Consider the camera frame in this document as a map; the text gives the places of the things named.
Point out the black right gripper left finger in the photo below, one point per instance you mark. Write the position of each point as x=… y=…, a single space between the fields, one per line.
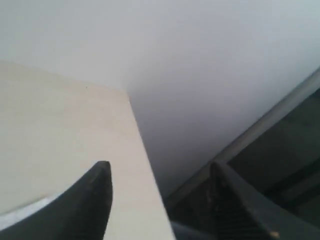
x=79 y=213

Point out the grey baseboard strip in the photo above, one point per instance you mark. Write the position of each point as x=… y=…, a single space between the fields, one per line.
x=303 y=90

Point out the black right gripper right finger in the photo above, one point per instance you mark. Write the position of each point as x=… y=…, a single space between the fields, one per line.
x=228 y=208

